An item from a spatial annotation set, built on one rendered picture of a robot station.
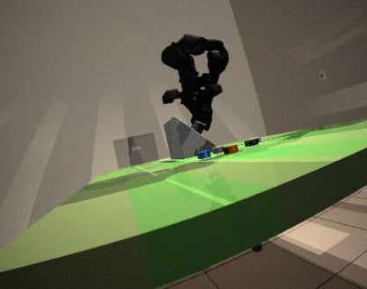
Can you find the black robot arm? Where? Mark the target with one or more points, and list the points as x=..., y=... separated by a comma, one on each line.
x=177, y=56

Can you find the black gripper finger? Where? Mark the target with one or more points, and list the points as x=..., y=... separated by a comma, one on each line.
x=189, y=103
x=199, y=104

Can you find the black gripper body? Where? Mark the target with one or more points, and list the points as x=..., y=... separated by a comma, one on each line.
x=170, y=95

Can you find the red-orange block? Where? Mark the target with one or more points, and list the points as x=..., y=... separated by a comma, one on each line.
x=230, y=149

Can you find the blue block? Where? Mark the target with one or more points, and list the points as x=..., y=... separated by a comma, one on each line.
x=204, y=154

